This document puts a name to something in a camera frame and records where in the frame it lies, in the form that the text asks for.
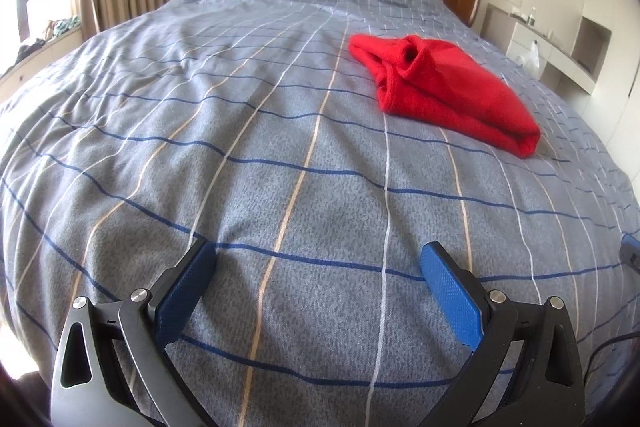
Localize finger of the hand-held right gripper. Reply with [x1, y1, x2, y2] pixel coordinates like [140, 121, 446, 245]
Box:
[619, 234, 640, 269]

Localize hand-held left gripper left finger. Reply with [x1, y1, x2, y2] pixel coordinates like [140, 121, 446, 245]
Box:
[50, 239, 219, 427]

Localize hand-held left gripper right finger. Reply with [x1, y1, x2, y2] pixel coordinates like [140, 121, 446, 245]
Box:
[421, 242, 587, 427]

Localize red knit sweater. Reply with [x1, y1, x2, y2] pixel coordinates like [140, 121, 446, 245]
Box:
[348, 34, 542, 159]

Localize grey plaid bed blanket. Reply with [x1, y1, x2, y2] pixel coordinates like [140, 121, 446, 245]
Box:
[0, 0, 640, 427]

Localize white bedside shelf unit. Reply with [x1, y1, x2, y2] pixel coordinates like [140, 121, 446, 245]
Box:
[482, 3, 613, 96]

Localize clear plastic bag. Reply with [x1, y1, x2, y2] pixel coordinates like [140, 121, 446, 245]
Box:
[522, 39, 544, 70]

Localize colourful cloth pile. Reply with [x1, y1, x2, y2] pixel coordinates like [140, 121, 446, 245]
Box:
[17, 17, 81, 58]

